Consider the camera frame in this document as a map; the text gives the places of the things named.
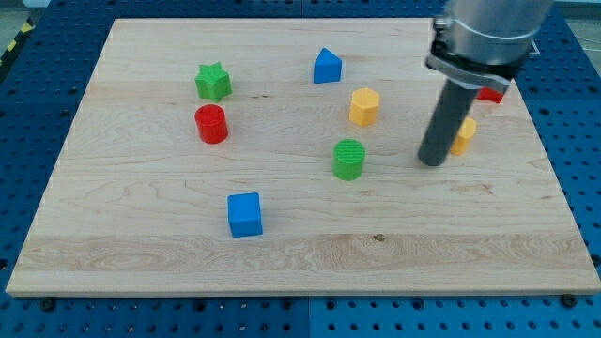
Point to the yellow heart block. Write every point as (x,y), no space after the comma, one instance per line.
(464,136)

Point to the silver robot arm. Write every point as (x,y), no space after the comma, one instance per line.
(483,43)

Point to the green star block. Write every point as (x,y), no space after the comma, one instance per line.
(213,82)

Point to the red star block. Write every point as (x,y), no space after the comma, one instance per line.
(488,94)

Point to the wooden board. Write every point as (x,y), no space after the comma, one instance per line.
(136,205)

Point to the green cylinder block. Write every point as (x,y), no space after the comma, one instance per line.
(348,158)

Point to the blue cube block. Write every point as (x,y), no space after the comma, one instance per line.
(244,214)

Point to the yellow hexagon block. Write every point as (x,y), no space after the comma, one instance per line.
(364,107)

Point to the red cylinder block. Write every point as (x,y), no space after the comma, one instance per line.
(211,123)

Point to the blue triangle block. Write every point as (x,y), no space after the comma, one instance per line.
(327,67)

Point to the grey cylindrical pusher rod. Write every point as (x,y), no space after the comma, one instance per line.
(451,110)

